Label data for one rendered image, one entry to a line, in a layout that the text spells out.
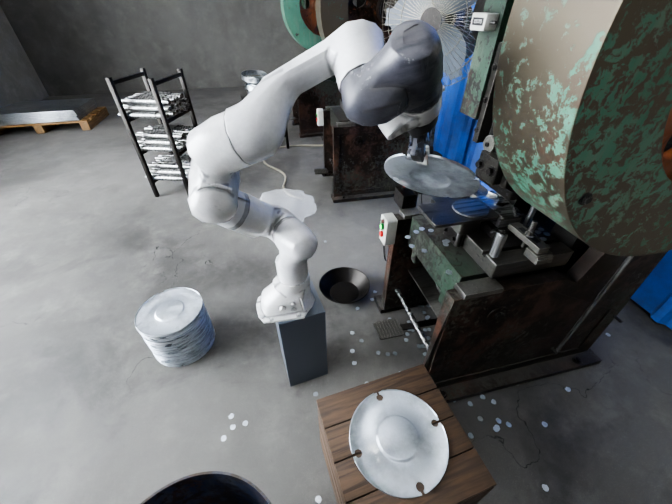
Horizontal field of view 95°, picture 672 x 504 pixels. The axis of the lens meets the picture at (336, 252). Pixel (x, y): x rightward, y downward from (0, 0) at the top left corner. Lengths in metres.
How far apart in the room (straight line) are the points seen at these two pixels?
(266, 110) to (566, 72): 0.46
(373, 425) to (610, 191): 0.84
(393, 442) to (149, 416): 1.05
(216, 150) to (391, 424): 0.90
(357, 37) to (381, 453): 1.02
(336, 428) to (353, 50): 0.97
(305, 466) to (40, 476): 0.98
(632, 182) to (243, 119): 0.68
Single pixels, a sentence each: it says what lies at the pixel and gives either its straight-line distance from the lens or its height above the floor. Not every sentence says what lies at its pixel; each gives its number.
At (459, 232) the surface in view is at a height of 0.71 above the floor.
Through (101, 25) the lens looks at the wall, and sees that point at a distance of 7.82.
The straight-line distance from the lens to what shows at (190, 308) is 1.62.
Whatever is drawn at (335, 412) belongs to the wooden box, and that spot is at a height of 0.35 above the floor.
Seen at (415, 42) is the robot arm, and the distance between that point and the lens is 0.56.
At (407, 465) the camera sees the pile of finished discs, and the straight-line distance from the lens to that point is 1.07.
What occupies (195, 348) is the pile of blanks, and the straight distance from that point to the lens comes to 1.67.
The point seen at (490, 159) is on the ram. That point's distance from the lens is 1.15.
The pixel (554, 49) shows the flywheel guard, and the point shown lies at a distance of 0.59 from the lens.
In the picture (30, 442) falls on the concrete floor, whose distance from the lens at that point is 1.89.
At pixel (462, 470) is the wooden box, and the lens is 1.11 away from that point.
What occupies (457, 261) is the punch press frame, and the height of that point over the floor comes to 0.64.
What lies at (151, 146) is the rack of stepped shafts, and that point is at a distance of 3.06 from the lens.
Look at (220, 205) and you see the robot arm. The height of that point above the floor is 1.03.
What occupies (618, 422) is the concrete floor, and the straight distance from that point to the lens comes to 1.88.
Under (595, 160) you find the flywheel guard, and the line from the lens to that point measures 0.64.
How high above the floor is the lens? 1.36
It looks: 39 degrees down
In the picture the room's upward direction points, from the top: straight up
